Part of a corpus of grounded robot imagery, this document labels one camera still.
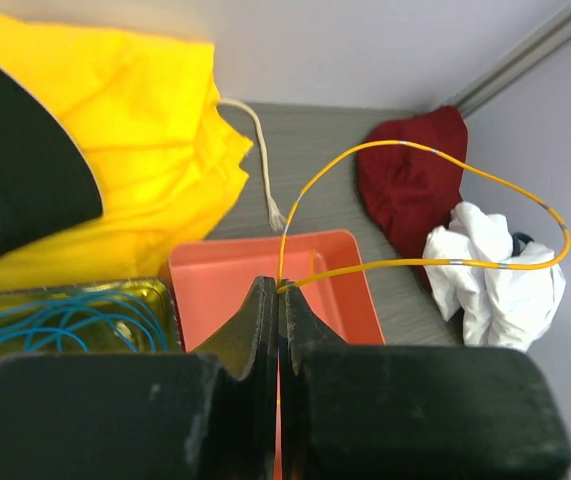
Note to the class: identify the black cloth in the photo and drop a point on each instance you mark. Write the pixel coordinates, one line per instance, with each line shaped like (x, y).
(46, 184)

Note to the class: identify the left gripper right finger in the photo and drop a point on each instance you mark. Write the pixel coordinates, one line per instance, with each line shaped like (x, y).
(411, 412)

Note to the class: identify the salmon pink drawer box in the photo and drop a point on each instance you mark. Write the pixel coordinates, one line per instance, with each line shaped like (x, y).
(212, 278)

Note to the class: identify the dark red cloth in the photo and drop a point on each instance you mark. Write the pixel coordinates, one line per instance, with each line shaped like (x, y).
(407, 192)

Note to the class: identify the gold metal tin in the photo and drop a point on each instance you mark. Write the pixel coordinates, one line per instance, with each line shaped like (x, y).
(130, 316)

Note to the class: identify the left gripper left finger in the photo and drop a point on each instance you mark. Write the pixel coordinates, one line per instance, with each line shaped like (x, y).
(206, 414)

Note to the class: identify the white cloth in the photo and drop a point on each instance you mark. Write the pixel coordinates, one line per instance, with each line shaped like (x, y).
(500, 307)

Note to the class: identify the yellow cloth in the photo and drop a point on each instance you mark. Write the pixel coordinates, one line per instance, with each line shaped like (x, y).
(143, 110)

